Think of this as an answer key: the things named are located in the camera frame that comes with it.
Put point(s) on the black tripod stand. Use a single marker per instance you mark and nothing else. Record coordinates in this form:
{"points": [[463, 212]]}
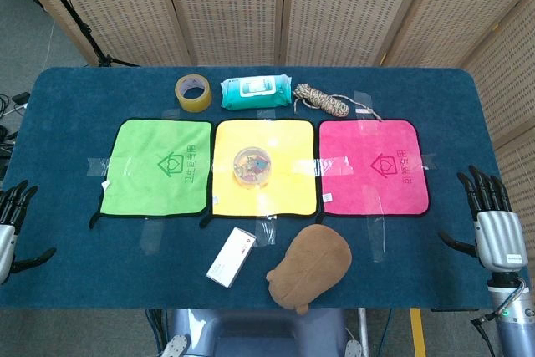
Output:
{"points": [[79, 22]]}

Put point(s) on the clear round plastic container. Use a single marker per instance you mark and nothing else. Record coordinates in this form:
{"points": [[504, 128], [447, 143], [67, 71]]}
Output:
{"points": [[252, 166]]}

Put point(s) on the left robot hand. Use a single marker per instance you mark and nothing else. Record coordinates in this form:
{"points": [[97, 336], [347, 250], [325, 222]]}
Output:
{"points": [[8, 223]]}

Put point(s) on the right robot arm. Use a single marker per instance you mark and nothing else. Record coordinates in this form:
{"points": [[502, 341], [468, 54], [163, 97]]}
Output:
{"points": [[513, 311]]}

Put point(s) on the brown plush toy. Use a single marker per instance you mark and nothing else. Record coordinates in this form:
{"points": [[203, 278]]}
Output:
{"points": [[311, 267]]}

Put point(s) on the yellow microfibre cloth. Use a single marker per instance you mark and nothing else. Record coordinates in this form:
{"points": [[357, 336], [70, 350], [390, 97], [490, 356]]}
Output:
{"points": [[288, 190]]}

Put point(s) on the teal wet wipes pack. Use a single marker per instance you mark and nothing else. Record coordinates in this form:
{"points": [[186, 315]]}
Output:
{"points": [[255, 91]]}

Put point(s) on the green microfibre cloth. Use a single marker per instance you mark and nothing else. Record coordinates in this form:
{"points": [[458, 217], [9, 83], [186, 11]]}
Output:
{"points": [[156, 166]]}

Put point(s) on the woven folding screen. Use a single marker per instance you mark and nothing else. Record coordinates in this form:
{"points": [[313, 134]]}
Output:
{"points": [[267, 6]]}

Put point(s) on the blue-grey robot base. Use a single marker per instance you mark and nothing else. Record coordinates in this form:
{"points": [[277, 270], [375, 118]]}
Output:
{"points": [[255, 334]]}

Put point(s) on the white rectangular carton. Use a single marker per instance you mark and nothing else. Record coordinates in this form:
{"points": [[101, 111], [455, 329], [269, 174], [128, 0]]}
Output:
{"points": [[231, 257]]}

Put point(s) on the dark blue table cover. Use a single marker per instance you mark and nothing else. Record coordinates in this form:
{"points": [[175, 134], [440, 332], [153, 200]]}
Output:
{"points": [[62, 144]]}

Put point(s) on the yellowish packing tape roll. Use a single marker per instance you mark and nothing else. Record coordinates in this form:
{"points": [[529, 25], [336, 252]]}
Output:
{"points": [[193, 93]]}

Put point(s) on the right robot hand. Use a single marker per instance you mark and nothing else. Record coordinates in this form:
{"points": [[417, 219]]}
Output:
{"points": [[497, 231]]}

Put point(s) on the pink microfibre cloth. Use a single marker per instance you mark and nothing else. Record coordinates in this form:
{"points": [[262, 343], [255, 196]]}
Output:
{"points": [[372, 164]]}

